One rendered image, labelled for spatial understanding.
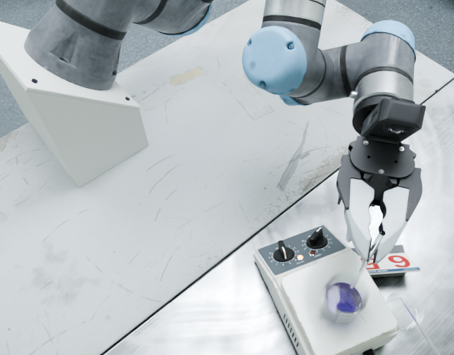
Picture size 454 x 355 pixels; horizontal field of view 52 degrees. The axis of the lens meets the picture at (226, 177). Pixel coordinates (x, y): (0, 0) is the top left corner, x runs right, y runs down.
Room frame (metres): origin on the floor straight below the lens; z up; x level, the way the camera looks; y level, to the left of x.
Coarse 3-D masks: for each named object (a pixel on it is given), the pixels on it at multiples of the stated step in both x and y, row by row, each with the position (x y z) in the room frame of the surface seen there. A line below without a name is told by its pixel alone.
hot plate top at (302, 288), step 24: (336, 264) 0.25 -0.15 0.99; (360, 264) 0.25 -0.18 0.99; (288, 288) 0.22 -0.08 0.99; (312, 288) 0.22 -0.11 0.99; (312, 312) 0.19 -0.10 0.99; (360, 312) 0.19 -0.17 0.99; (384, 312) 0.18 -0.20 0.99; (312, 336) 0.16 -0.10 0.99; (336, 336) 0.16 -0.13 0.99; (360, 336) 0.16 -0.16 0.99
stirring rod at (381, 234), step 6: (378, 234) 0.20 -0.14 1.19; (384, 234) 0.20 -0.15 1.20; (378, 240) 0.20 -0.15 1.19; (372, 246) 0.20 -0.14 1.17; (378, 246) 0.20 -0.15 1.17; (372, 252) 0.20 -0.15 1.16; (366, 264) 0.20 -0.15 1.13; (360, 270) 0.20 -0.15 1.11; (360, 276) 0.20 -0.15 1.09; (354, 282) 0.20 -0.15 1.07; (348, 288) 0.20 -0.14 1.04; (348, 294) 0.20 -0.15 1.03
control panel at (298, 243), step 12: (324, 228) 0.34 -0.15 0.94; (288, 240) 0.32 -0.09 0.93; (300, 240) 0.32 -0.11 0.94; (336, 240) 0.31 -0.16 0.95; (264, 252) 0.30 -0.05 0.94; (300, 252) 0.29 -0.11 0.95; (324, 252) 0.29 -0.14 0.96; (276, 264) 0.27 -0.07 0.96; (288, 264) 0.27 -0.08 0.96; (300, 264) 0.27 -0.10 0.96
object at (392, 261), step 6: (360, 258) 0.30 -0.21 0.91; (372, 258) 0.29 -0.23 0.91; (384, 258) 0.29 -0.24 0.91; (390, 258) 0.29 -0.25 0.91; (396, 258) 0.29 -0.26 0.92; (402, 258) 0.29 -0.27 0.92; (408, 258) 0.29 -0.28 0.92; (372, 264) 0.28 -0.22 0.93; (378, 264) 0.28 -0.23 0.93; (384, 264) 0.28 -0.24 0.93; (390, 264) 0.28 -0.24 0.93; (396, 264) 0.27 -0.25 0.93; (402, 264) 0.27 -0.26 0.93; (408, 264) 0.27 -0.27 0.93; (414, 264) 0.27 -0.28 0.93
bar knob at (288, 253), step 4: (280, 240) 0.31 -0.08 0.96; (280, 244) 0.30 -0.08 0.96; (280, 248) 0.29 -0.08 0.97; (284, 248) 0.29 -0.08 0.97; (288, 248) 0.30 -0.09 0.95; (276, 252) 0.30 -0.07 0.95; (280, 252) 0.29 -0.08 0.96; (284, 252) 0.28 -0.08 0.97; (288, 252) 0.29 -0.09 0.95; (292, 252) 0.29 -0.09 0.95; (276, 256) 0.29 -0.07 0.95; (280, 256) 0.29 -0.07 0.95; (284, 256) 0.28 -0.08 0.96; (288, 256) 0.28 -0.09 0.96; (292, 256) 0.28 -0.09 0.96; (276, 260) 0.28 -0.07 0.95; (280, 260) 0.28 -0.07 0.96; (284, 260) 0.28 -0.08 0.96; (288, 260) 0.28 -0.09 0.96
